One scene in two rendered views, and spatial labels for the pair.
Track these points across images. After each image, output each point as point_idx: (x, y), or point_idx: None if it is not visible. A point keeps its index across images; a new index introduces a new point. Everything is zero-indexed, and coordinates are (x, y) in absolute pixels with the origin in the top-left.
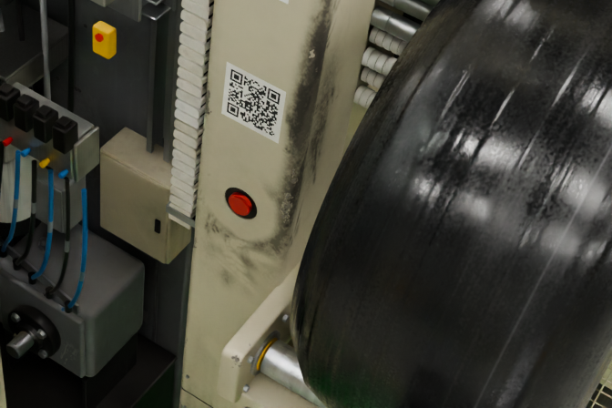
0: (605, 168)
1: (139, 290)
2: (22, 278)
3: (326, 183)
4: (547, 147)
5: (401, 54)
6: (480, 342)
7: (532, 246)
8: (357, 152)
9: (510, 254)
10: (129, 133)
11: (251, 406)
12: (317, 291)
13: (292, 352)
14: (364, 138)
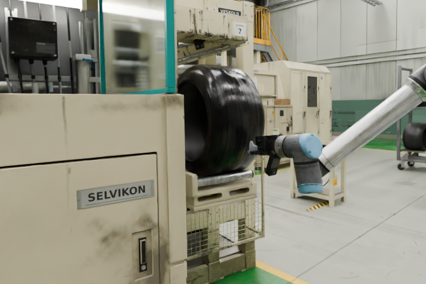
0: (240, 71)
1: None
2: None
3: None
4: (232, 71)
5: (198, 75)
6: (252, 99)
7: (245, 81)
8: (211, 84)
9: (245, 83)
10: None
11: (200, 195)
12: (225, 109)
13: (197, 177)
14: (210, 82)
